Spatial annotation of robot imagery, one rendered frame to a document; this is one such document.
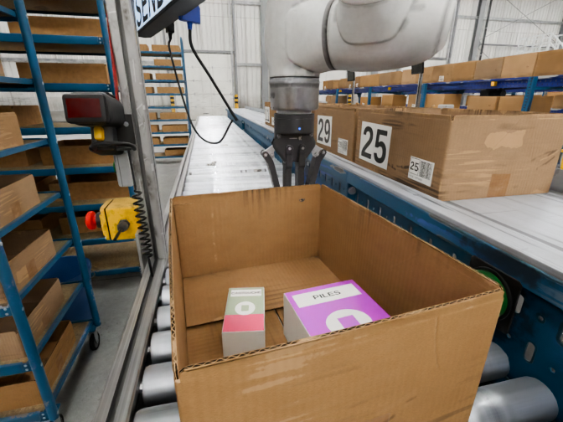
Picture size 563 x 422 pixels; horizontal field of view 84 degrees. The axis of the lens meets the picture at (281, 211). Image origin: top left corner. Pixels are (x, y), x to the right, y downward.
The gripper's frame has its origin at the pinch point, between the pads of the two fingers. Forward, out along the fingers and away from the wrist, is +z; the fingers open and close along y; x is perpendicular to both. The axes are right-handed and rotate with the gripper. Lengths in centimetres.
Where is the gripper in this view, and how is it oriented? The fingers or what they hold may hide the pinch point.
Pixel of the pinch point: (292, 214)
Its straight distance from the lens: 65.2
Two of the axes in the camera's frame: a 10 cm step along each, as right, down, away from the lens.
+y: -9.7, 0.8, -2.1
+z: 0.0, 9.4, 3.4
